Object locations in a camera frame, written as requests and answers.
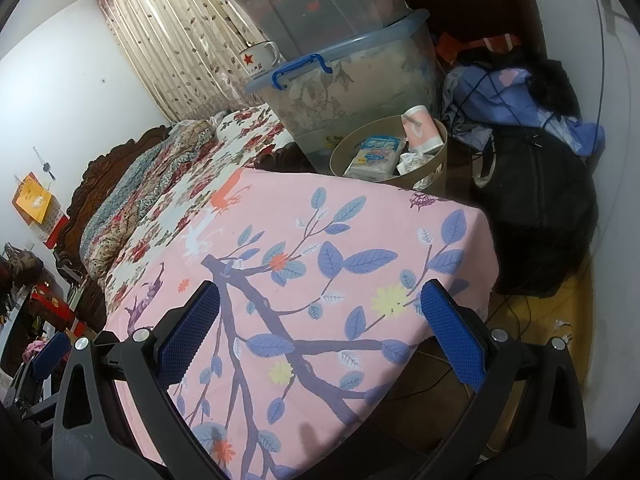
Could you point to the red cloth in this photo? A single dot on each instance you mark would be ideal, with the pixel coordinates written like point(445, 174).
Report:
point(450, 45)

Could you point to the patterned quilt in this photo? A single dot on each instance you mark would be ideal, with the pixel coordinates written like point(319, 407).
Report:
point(135, 195)

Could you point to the hanging wall ornament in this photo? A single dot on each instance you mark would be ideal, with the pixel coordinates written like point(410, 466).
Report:
point(45, 165)

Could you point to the pink leaf print tablecloth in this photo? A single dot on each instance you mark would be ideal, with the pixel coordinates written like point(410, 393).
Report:
point(300, 310)

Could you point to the floral bed sheet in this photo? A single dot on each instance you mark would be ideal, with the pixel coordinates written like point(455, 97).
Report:
point(165, 220)

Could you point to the red gift box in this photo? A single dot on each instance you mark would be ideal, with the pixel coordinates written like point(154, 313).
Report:
point(50, 305)

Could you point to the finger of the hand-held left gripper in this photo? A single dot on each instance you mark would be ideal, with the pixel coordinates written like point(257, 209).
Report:
point(47, 355)

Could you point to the brown handbag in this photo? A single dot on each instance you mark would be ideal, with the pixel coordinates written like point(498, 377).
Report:
point(22, 262)

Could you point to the beige leaf print curtain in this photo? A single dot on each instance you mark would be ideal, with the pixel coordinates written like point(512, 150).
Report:
point(165, 35)

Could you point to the red yellow wall calendar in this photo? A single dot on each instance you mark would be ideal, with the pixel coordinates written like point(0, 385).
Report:
point(35, 200)

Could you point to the clear storage box blue lid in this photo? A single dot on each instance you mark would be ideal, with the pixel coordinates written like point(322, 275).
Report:
point(310, 0)

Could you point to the black backpack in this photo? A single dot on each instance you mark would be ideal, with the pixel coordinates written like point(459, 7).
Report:
point(540, 210)

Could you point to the round tan waste basket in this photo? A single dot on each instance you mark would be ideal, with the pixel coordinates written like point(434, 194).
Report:
point(436, 170)

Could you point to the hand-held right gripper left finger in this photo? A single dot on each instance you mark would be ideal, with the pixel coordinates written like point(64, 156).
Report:
point(187, 332)

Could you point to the white enamel mug red star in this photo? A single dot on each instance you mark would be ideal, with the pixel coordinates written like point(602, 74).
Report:
point(257, 60)

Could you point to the white power plug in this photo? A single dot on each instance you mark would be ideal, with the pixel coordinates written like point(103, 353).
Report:
point(564, 330)

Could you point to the pink cloth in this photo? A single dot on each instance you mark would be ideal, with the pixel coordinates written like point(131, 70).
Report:
point(35, 349)

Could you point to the dark wooden nightstand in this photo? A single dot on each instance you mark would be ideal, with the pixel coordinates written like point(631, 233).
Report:
point(92, 305)

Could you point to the blue purple clothing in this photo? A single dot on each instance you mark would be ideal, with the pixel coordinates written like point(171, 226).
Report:
point(500, 90)

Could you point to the carved wooden headboard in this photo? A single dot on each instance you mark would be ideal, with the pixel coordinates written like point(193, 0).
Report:
point(100, 170)

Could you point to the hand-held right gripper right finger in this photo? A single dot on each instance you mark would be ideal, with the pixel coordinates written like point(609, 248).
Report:
point(455, 340)

